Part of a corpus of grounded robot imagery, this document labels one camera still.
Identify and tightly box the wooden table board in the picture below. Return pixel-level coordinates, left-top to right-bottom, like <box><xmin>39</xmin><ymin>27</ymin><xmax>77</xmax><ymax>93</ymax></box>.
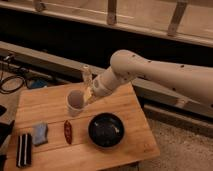
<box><xmin>4</xmin><ymin>83</ymin><xmax>159</xmax><ymax>171</ymax></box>

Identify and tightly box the blue grey cloth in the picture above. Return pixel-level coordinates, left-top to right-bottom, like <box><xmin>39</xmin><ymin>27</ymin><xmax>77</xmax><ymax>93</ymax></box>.
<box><xmin>33</xmin><ymin>123</ymin><xmax>48</xmax><ymax>146</ymax></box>

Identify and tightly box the black white striped block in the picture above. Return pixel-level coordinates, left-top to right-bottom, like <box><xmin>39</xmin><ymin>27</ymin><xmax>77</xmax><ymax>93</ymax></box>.
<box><xmin>16</xmin><ymin>133</ymin><xmax>32</xmax><ymax>168</ymax></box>

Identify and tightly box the black ceramic bowl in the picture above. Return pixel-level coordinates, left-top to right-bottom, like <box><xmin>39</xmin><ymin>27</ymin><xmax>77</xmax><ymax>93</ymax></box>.
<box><xmin>88</xmin><ymin>113</ymin><xmax>125</xmax><ymax>148</ymax></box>

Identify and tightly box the black object at left edge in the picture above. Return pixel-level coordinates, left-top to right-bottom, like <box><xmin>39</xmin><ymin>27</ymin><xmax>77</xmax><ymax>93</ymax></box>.
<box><xmin>0</xmin><ymin>104</ymin><xmax>16</xmax><ymax>171</ymax></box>

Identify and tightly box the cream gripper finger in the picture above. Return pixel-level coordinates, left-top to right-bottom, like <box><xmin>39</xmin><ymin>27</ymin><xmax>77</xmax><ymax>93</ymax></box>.
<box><xmin>83</xmin><ymin>87</ymin><xmax>93</xmax><ymax>105</ymax></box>

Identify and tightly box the blue object behind table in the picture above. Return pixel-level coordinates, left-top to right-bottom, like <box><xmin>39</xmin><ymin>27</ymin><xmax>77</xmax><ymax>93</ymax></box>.
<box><xmin>28</xmin><ymin>78</ymin><xmax>47</xmax><ymax>89</ymax></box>

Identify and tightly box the red chili pepper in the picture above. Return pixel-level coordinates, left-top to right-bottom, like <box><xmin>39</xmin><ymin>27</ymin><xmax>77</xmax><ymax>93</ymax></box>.
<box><xmin>64</xmin><ymin>120</ymin><xmax>72</xmax><ymax>144</ymax></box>

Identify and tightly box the clear small bottle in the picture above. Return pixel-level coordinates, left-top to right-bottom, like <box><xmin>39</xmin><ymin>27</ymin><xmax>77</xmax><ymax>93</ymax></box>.
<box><xmin>82</xmin><ymin>65</ymin><xmax>92</xmax><ymax>89</ymax></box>

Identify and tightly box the black cable coil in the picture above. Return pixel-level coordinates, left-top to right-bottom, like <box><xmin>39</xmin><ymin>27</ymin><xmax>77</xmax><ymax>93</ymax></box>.
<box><xmin>0</xmin><ymin>64</ymin><xmax>31</xmax><ymax>95</ymax></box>

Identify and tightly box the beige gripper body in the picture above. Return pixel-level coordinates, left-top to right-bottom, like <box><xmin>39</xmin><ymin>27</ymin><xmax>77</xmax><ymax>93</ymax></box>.
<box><xmin>92</xmin><ymin>76</ymin><xmax>108</xmax><ymax>97</ymax></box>

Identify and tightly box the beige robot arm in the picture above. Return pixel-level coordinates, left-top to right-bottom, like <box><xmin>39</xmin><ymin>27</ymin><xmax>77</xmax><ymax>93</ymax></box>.
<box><xmin>83</xmin><ymin>50</ymin><xmax>213</xmax><ymax>107</ymax></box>

